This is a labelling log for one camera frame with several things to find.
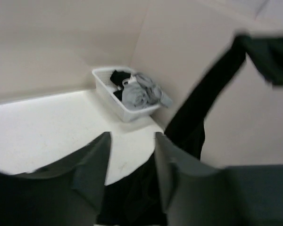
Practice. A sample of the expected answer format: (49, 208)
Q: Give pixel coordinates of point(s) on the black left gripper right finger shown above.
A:
(195, 194)

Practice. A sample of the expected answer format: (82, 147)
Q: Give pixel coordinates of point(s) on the white plastic laundry basket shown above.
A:
(105, 89)

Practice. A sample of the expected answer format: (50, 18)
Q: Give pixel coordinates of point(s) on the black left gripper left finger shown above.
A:
(67, 192)

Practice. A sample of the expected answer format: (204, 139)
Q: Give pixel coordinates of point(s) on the black tank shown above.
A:
(117, 78)
(135, 199)

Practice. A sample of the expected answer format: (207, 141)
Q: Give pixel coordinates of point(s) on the grey tank top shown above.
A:
(140, 92)

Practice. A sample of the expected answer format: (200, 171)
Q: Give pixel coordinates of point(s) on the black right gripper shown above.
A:
(266, 53)

